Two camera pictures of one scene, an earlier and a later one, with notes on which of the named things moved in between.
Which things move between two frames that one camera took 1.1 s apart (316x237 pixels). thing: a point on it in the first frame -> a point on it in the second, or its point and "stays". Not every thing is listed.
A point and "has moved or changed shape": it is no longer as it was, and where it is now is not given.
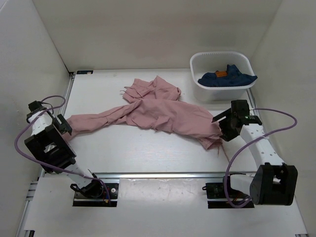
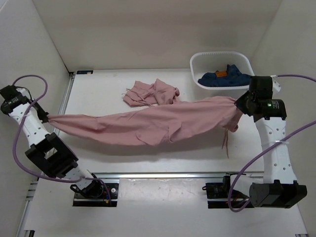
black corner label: [84, 72] stays
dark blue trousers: [231, 77] stays
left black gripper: [64, 127] -> [43, 116]
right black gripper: [228, 135] -> [239, 103]
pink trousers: [154, 104] has moved or changed shape
